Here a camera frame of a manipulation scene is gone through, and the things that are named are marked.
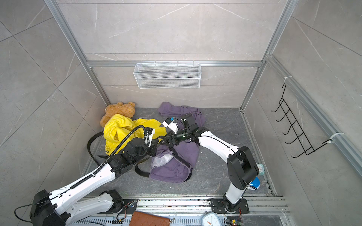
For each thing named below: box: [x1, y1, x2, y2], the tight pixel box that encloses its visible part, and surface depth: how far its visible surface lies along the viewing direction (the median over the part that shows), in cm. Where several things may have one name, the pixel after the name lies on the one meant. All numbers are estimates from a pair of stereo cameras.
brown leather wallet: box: [129, 210, 171, 226], surface depth 69 cm
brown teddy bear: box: [99, 101, 136, 129], surface depth 109 cm
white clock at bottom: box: [201, 212, 223, 226], surface depth 69 cm
